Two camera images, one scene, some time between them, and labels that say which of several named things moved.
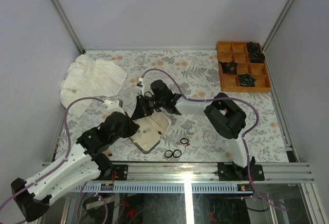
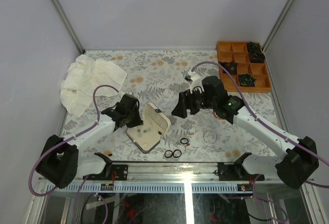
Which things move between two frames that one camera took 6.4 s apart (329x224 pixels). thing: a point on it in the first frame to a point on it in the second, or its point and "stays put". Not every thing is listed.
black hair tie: x=177 y=157 stays put
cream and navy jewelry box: x=151 y=129 stays put
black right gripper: x=142 y=110 to x=185 y=103
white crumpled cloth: x=86 y=77 stays put
